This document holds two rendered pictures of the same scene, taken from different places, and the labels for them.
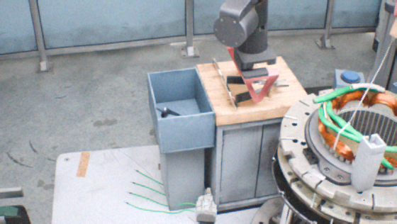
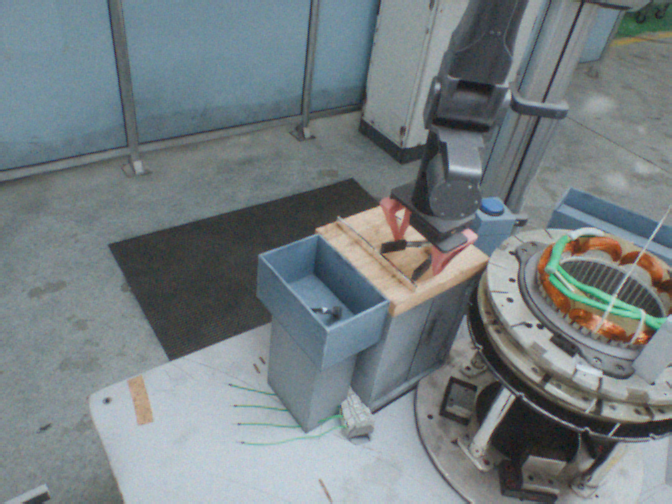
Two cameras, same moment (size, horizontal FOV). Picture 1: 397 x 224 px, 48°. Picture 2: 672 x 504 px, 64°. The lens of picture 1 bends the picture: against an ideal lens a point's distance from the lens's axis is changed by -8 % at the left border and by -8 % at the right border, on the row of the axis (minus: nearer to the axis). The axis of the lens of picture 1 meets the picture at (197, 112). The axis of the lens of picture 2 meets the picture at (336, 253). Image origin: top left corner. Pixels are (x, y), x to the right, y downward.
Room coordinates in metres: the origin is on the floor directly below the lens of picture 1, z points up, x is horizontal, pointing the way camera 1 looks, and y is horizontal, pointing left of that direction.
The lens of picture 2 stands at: (0.31, 0.31, 1.58)
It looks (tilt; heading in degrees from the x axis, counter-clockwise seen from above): 40 degrees down; 329
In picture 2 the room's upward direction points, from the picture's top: 9 degrees clockwise
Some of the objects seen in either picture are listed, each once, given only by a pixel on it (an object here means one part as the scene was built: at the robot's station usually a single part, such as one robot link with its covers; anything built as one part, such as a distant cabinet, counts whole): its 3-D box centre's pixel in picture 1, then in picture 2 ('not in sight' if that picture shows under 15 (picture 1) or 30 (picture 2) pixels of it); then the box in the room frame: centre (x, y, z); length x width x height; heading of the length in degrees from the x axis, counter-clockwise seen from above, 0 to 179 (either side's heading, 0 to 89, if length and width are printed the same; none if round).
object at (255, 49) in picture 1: (252, 37); (435, 191); (0.77, -0.10, 1.20); 0.10 x 0.07 x 0.07; 13
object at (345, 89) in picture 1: (345, 92); (567, 247); (0.66, -0.26, 1.15); 0.15 x 0.04 x 0.02; 105
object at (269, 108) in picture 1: (252, 87); (401, 249); (0.82, -0.11, 1.05); 0.20 x 0.19 x 0.02; 102
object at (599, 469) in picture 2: not in sight; (618, 447); (0.48, -0.32, 0.91); 0.02 x 0.02 x 0.21
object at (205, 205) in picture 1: (207, 205); (353, 410); (0.72, -0.02, 0.80); 0.10 x 0.05 x 0.04; 173
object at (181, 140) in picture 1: (180, 145); (312, 343); (0.79, 0.04, 0.92); 0.17 x 0.11 x 0.28; 12
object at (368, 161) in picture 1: (368, 164); (664, 347); (0.49, -0.26, 1.14); 0.03 x 0.03 x 0.09; 15
